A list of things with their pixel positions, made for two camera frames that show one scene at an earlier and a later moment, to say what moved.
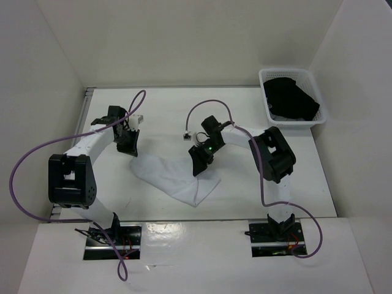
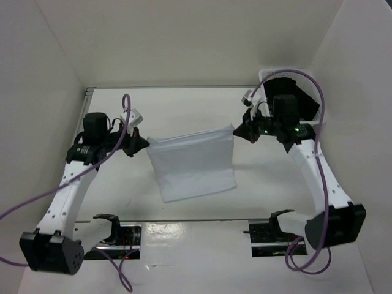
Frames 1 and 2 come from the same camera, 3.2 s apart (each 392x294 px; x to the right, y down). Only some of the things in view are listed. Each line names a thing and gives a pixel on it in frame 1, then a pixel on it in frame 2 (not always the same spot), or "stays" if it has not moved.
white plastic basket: (304, 78) stays
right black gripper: (199, 159) to (247, 129)
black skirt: (286, 99) stays
